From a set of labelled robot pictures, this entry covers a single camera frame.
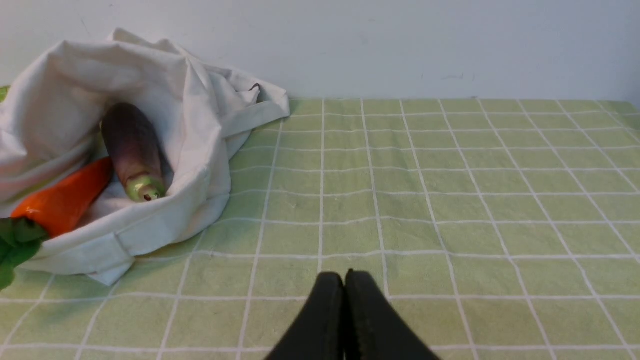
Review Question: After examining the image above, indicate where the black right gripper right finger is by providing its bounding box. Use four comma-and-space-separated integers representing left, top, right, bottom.
344, 269, 439, 360

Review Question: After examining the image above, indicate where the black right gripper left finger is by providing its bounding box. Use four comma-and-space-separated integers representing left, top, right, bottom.
266, 272, 345, 360

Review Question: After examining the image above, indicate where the purple eggplant with green tip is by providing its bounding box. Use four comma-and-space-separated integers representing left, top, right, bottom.
101, 102, 166, 203

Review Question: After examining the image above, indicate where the white cloth bag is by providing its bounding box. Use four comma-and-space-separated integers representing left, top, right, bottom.
1, 28, 290, 286

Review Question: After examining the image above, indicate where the green checkered tablecloth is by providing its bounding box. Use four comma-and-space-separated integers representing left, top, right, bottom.
1, 99, 640, 360

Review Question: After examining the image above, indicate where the orange carrot with green leaves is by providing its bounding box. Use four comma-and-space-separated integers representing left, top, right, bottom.
0, 157, 114, 290

